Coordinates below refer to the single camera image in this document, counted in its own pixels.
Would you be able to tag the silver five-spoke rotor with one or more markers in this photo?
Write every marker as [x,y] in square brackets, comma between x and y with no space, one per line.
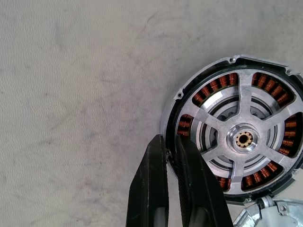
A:
[246,94]

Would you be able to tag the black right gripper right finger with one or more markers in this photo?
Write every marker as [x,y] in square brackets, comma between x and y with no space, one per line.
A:
[201,194]

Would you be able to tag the silver motor housing copper windings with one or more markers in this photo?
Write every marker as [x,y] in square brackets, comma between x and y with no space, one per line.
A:
[168,111]

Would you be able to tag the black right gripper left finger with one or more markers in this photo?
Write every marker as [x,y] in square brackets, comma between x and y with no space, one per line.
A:
[149,189]

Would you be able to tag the silver motor cover circuit board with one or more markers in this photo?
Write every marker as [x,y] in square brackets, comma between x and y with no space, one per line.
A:
[284,217]

